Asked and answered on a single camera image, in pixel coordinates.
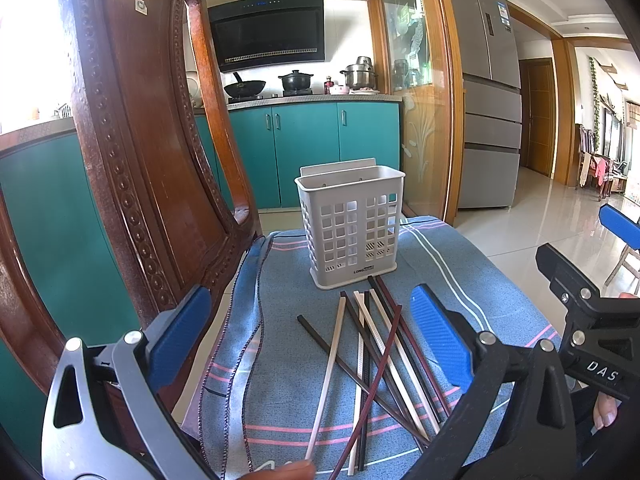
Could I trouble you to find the glass sliding door wooden frame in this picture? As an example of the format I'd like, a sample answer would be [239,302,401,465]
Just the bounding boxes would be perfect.
[368,0,464,224]

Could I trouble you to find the maroon chopstick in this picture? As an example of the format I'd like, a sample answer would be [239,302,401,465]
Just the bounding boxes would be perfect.
[373,275,451,416]

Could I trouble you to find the stainless steel pot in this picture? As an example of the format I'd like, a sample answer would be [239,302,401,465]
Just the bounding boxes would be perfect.
[341,56,376,90]

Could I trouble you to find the person's right hand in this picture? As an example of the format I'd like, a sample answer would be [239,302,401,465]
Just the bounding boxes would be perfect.
[592,392,618,431]

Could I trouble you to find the teal lower kitchen cabinets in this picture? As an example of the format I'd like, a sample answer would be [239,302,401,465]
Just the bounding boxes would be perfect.
[193,100,403,210]

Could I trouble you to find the white plastic utensil basket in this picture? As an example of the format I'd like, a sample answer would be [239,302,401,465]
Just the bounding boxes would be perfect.
[295,158,405,289]

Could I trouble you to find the wooden interior door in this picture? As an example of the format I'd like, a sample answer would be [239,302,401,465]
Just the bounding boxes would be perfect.
[520,58,555,178]

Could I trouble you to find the black range hood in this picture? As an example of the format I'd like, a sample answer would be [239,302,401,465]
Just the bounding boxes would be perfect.
[208,0,326,73]

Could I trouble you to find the person's left hand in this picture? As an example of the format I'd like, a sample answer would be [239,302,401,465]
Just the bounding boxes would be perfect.
[240,460,316,480]

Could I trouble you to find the blue striped table cloth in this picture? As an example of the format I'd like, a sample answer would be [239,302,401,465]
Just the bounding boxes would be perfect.
[183,217,559,479]

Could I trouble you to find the dark brown chopstick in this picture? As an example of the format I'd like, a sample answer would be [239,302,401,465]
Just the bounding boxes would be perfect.
[297,314,428,445]

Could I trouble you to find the silver refrigerator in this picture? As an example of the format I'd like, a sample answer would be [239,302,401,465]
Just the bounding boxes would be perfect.
[451,0,522,209]

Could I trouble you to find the black wok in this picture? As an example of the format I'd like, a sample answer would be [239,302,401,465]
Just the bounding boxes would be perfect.
[224,72,266,100]

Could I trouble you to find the black cooking pot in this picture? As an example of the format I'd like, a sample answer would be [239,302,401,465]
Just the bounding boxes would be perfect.
[279,70,312,96]

